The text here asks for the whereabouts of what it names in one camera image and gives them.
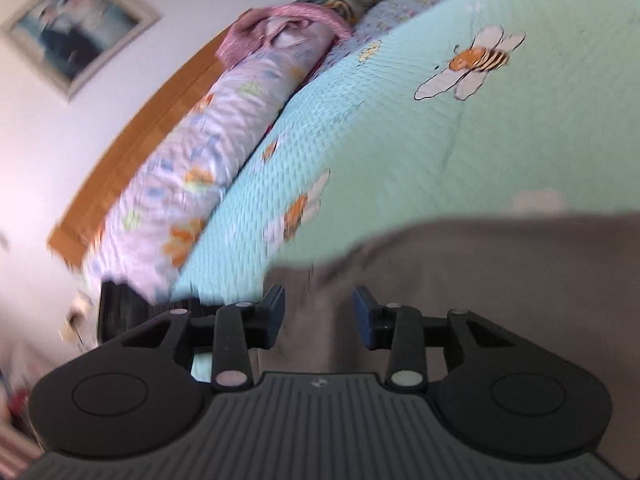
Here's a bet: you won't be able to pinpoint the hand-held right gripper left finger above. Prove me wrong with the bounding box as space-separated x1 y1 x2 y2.
122 285 286 392

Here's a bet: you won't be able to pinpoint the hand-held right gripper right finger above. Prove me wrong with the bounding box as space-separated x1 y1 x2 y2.
352 286 516 392

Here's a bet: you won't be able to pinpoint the grey pants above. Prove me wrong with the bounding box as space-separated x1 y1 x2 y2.
257 212 640 461

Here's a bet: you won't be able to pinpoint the green quilted bee bedspread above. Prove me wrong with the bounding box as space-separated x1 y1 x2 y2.
172 0 640 381

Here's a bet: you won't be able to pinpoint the wooden headboard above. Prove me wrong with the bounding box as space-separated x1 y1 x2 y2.
47 7 256 271

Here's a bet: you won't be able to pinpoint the pink floral long pillow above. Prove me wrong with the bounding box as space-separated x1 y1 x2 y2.
82 25 341 306

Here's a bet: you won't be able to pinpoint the pink knitted blanket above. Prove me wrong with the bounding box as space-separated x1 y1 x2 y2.
215 4 356 66

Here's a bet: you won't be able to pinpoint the striped blue yellow cushion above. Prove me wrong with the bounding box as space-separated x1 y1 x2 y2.
300 0 361 26

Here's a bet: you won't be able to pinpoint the framed wall picture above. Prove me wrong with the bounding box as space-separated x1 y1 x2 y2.
0 0 163 103

